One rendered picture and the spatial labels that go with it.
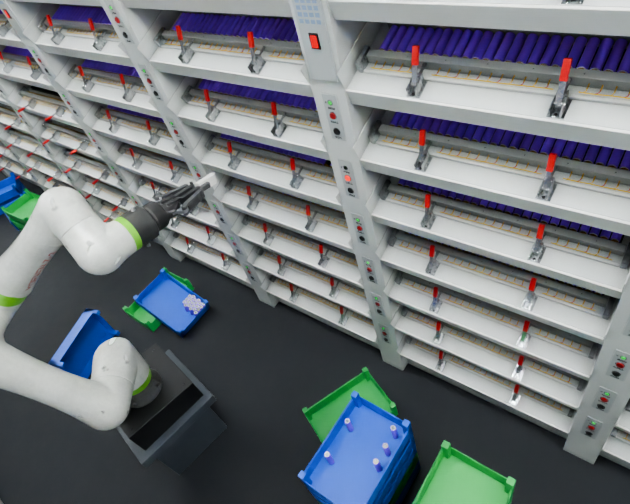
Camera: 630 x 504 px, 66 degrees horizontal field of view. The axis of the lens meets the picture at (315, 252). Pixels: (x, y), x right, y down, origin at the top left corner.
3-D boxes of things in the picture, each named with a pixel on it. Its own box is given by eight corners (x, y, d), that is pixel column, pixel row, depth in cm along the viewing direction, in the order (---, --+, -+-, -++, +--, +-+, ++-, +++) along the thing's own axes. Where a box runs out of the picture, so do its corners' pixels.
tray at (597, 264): (620, 299, 102) (628, 276, 91) (375, 222, 134) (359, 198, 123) (651, 217, 106) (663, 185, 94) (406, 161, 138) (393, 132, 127)
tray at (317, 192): (347, 213, 139) (335, 197, 131) (207, 168, 172) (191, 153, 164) (378, 155, 143) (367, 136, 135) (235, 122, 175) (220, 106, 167)
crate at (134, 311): (153, 332, 239) (145, 323, 233) (129, 317, 249) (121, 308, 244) (194, 288, 252) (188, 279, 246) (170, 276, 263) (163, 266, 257)
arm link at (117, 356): (111, 407, 161) (81, 378, 147) (120, 366, 172) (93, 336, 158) (148, 401, 160) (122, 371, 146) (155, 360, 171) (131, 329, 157)
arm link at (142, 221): (132, 219, 113) (110, 210, 118) (149, 257, 120) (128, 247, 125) (152, 206, 116) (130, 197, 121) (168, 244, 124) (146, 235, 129)
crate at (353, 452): (360, 525, 132) (355, 518, 126) (303, 484, 143) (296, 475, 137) (413, 432, 145) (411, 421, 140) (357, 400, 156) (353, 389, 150)
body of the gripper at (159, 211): (143, 228, 127) (170, 210, 132) (163, 236, 122) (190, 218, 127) (132, 204, 122) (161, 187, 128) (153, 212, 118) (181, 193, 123)
